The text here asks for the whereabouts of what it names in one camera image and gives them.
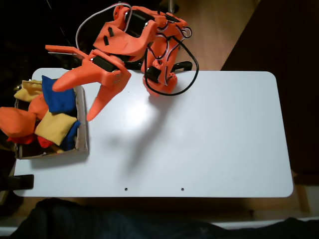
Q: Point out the large blue bean bag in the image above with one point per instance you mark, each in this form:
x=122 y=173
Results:
x=59 y=102

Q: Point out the cardboard box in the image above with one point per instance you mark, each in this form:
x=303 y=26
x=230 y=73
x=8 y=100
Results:
x=82 y=129

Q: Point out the large yellow bean bag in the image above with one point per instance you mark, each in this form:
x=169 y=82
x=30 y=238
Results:
x=54 y=128

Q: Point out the pale yellow bean bag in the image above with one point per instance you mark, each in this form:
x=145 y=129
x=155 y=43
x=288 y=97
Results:
x=25 y=90

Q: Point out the dark blue bean bag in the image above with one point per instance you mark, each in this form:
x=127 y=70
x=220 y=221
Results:
x=71 y=138

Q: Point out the small red bean bag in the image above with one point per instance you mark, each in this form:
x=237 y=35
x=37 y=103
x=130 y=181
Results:
x=43 y=142

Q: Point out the small yellow bean bag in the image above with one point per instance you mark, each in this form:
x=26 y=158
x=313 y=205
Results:
x=57 y=150

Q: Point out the large red bean bag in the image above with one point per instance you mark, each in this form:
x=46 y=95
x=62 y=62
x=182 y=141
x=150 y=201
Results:
x=25 y=140

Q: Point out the black base clamp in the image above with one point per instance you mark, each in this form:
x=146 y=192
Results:
x=133 y=65

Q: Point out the office chair base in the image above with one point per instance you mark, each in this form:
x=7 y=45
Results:
x=174 y=7

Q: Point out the black table clamp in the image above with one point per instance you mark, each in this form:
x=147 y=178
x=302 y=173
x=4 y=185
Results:
x=23 y=181

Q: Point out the person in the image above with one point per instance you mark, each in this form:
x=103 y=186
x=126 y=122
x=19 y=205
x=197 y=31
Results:
x=99 y=224

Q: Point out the wooden table leg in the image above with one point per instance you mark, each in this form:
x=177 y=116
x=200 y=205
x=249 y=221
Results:
x=302 y=196

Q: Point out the orange camera mount plate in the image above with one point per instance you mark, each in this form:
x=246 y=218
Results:
x=62 y=48

